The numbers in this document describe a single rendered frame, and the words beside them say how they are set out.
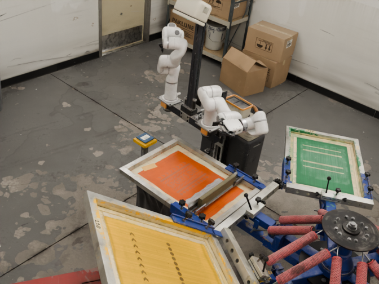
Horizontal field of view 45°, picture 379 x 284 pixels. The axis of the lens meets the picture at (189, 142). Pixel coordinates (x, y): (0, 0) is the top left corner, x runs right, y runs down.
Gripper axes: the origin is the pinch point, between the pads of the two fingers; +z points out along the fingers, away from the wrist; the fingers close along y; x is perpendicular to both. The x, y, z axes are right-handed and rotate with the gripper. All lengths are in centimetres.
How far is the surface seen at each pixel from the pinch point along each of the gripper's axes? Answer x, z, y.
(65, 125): -182, 45, 227
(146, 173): -57, 30, 25
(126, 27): -178, -88, 425
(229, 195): -52, -15, -11
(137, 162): -55, 33, 35
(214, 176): -55, -14, 9
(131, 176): -53, 42, 23
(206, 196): -40.7, 6.3, -16.1
